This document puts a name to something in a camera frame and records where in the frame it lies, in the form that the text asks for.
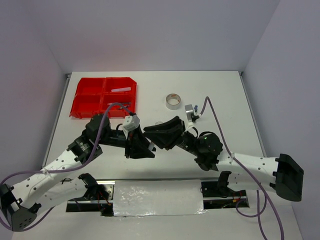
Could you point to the teal ink pen refill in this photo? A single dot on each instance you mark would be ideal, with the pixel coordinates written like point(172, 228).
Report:
point(122, 103)

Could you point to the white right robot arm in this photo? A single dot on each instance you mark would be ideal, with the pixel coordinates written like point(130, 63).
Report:
point(281, 175)

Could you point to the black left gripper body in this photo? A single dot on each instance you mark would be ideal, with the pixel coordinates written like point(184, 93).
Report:
point(115, 137)

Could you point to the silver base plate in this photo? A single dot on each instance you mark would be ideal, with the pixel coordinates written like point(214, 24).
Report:
point(158, 198)

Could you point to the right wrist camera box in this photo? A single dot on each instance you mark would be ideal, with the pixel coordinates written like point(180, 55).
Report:
point(191, 116)

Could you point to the pink highlighter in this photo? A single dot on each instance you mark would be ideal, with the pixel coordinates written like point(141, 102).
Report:
point(123, 89)

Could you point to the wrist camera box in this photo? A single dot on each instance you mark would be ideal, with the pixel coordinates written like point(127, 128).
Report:
point(191, 116)
point(131, 122)

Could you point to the large clear tape roll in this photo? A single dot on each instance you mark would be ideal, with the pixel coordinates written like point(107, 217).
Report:
point(173, 101)

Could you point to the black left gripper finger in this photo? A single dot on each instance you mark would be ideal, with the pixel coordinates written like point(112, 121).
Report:
point(138, 140)
point(138, 151)

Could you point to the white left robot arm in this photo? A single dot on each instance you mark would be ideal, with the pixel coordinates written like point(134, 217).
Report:
point(44, 189)

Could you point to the red four-compartment bin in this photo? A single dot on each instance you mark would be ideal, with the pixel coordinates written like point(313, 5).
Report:
point(93, 93)

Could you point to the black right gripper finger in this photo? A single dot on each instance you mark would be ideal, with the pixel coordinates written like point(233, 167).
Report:
point(174, 126)
point(165, 139)

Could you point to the orange-tipped clear highlighter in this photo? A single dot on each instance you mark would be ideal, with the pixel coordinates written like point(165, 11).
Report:
point(151, 146)

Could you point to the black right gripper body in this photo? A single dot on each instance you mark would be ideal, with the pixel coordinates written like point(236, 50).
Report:
point(187, 143)

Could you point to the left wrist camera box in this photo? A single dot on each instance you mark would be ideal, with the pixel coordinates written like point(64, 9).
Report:
point(131, 122)

